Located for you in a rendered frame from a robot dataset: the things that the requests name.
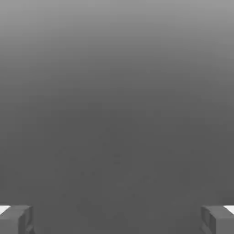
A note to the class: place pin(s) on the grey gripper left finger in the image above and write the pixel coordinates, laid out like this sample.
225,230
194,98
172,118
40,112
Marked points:
12,221

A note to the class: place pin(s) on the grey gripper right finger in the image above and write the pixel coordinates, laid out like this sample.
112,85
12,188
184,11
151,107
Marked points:
219,221

